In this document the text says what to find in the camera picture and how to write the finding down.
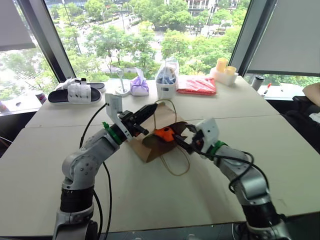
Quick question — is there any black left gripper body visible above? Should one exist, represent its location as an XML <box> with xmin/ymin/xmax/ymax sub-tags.
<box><xmin>118</xmin><ymin>109</ymin><xmax>150</xmax><ymax>138</ymax></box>

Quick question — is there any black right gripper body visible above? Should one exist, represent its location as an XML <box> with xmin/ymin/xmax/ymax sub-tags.
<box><xmin>190</xmin><ymin>128</ymin><xmax>207</xmax><ymax>154</ymax></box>

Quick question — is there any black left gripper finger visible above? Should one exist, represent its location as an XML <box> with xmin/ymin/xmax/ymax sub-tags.
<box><xmin>133</xmin><ymin>103</ymin><xmax>158</xmax><ymax>118</ymax></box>
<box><xmin>136</xmin><ymin>106</ymin><xmax>159</xmax><ymax>125</ymax></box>

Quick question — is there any orange plush toy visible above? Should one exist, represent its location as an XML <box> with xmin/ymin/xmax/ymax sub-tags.
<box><xmin>153</xmin><ymin>127</ymin><xmax>176</xmax><ymax>143</ymax></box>

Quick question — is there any brown paper bag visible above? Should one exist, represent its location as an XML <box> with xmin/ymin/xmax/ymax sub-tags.
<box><xmin>128</xmin><ymin>99</ymin><xmax>191</xmax><ymax>177</ymax></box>

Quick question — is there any white basket with plastic bag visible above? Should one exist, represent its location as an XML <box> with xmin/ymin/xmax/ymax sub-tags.
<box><xmin>155</xmin><ymin>57</ymin><xmax>180</xmax><ymax>100</ymax></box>

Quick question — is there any red folded plastic bag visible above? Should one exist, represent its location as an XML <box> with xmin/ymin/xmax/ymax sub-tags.
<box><xmin>175</xmin><ymin>76</ymin><xmax>218</xmax><ymax>96</ymax></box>

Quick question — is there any purple and white pouch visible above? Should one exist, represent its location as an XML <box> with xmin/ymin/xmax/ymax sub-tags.
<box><xmin>129</xmin><ymin>75</ymin><xmax>150</xmax><ymax>97</ymax></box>

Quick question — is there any silver metal stand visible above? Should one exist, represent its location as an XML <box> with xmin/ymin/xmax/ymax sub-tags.
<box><xmin>114</xmin><ymin>69</ymin><xmax>131</xmax><ymax>96</ymax></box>

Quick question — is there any white cup holder block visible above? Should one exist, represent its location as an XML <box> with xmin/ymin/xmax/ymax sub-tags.
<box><xmin>208</xmin><ymin>66</ymin><xmax>240</xmax><ymax>87</ymax></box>

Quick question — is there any tall yellow cup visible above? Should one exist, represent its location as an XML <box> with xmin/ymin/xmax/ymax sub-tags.
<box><xmin>215</xmin><ymin>57</ymin><xmax>229</xmax><ymax>74</ymax></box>

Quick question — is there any grey tumbler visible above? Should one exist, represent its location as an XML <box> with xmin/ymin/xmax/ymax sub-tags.
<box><xmin>250</xmin><ymin>74</ymin><xmax>266</xmax><ymax>92</ymax></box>

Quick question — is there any white and red can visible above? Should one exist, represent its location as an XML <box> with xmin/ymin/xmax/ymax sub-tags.
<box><xmin>34</xmin><ymin>90</ymin><xmax>48</xmax><ymax>106</ymax></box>

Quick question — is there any black chair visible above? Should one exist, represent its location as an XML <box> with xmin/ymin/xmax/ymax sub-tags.
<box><xmin>281</xmin><ymin>95</ymin><xmax>320</xmax><ymax>152</ymax></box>

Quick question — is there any tan rounded object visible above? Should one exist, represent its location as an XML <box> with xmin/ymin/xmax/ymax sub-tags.
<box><xmin>302</xmin><ymin>82</ymin><xmax>320</xmax><ymax>103</ymax></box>

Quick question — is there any grey roller blind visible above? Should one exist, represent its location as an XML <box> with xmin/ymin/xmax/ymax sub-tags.
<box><xmin>245</xmin><ymin>0</ymin><xmax>320</xmax><ymax>77</ymax></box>
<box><xmin>0</xmin><ymin>0</ymin><xmax>37</xmax><ymax>52</ymax></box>

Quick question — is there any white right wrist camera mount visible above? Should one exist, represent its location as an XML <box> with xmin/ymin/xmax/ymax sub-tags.
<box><xmin>194</xmin><ymin>118</ymin><xmax>221</xmax><ymax>154</ymax></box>

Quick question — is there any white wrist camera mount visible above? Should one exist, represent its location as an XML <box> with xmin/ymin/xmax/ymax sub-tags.
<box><xmin>194</xmin><ymin>118</ymin><xmax>221</xmax><ymax>154</ymax></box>
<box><xmin>104</xmin><ymin>93</ymin><xmax>134</xmax><ymax>144</ymax></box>

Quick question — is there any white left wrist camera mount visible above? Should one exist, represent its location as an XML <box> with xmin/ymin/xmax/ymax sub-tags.
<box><xmin>104</xmin><ymin>93</ymin><xmax>134</xmax><ymax>144</ymax></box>

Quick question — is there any black slipper with white strap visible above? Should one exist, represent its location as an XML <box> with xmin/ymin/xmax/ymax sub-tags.
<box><xmin>47</xmin><ymin>83</ymin><xmax>104</xmax><ymax>104</ymax></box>
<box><xmin>55</xmin><ymin>77</ymin><xmax>107</xmax><ymax>93</ymax></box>

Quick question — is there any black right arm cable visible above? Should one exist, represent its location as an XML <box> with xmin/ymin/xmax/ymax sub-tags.
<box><xmin>199</xmin><ymin>149</ymin><xmax>271</xmax><ymax>195</ymax></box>

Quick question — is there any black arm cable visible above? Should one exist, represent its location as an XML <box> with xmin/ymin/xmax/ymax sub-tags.
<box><xmin>199</xmin><ymin>149</ymin><xmax>271</xmax><ymax>195</ymax></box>
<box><xmin>79</xmin><ymin>103</ymin><xmax>113</xmax><ymax>240</ymax></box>

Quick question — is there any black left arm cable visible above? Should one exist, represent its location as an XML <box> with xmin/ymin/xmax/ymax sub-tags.
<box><xmin>79</xmin><ymin>103</ymin><xmax>113</xmax><ymax>240</ymax></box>

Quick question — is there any dark window frame post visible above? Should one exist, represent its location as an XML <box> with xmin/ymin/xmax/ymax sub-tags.
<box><xmin>16</xmin><ymin>0</ymin><xmax>77</xmax><ymax>83</ymax></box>
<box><xmin>228</xmin><ymin>0</ymin><xmax>266</xmax><ymax>77</ymax></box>

